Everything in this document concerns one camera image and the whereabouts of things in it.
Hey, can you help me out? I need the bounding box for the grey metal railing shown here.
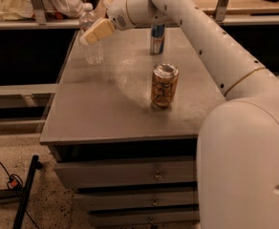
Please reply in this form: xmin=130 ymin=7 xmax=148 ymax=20
xmin=0 ymin=0 xmax=279 ymax=31

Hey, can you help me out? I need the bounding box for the middle grey drawer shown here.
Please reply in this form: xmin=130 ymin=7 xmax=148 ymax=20
xmin=75 ymin=190 xmax=198 ymax=211

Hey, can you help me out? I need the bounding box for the top grey drawer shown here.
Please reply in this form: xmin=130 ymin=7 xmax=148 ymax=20
xmin=54 ymin=156 xmax=197 ymax=189

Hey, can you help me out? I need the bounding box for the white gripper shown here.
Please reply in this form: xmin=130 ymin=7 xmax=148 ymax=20
xmin=80 ymin=0 xmax=135 ymax=45

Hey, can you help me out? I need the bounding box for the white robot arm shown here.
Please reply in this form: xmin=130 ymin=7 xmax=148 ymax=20
xmin=81 ymin=0 xmax=279 ymax=229

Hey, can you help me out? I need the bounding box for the bottom grey drawer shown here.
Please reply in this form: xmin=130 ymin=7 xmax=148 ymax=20
xmin=89 ymin=210 xmax=200 ymax=227

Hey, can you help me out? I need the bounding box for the grey drawer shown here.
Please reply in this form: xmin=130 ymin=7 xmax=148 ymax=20
xmin=89 ymin=210 xmax=200 ymax=227
xmin=75 ymin=190 xmax=198 ymax=211
xmin=54 ymin=156 xmax=197 ymax=189

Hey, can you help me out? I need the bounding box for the orange soda can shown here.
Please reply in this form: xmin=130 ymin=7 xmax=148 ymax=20
xmin=151 ymin=62 xmax=179 ymax=108

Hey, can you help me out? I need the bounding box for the grey drawer cabinet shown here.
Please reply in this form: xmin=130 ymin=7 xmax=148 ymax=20
xmin=40 ymin=28 xmax=225 ymax=217

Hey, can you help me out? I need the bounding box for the black cable with orange clip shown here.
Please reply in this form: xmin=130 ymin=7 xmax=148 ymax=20
xmin=0 ymin=146 xmax=41 ymax=229

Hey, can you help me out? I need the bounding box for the black stand leg left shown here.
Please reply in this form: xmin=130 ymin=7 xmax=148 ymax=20
xmin=0 ymin=156 xmax=43 ymax=229

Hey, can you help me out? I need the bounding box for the clear plastic water bottle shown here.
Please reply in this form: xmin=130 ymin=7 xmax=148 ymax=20
xmin=79 ymin=3 xmax=103 ymax=66

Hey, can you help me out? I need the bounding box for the blue silver energy drink can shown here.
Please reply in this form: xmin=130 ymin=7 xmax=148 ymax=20
xmin=150 ymin=24 xmax=165 ymax=55

